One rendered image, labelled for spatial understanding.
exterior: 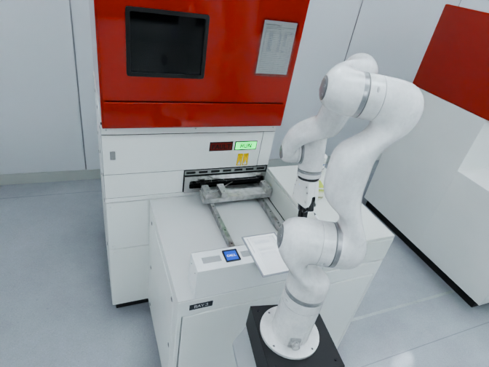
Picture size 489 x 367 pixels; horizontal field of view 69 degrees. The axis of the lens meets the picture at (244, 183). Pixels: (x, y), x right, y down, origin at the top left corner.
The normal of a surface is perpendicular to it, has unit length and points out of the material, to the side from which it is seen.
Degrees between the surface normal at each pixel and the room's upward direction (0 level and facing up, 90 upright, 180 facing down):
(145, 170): 90
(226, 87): 90
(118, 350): 0
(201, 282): 90
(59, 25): 90
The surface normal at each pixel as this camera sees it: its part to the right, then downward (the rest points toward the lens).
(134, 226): 0.36, 0.55
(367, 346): 0.16, -0.83
